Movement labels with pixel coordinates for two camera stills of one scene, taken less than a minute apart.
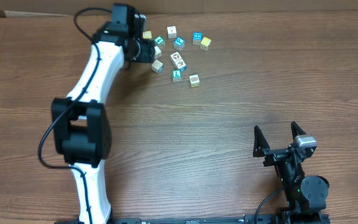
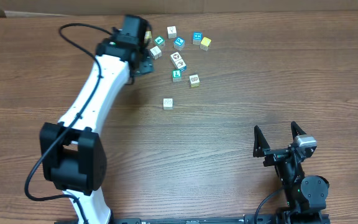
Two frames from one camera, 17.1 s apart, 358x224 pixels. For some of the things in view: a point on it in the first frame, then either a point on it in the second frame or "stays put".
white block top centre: [171, 31] stays put
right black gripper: [263, 149] stays put
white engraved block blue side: [157, 66] -> [168, 104]
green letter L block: [176, 75] stays put
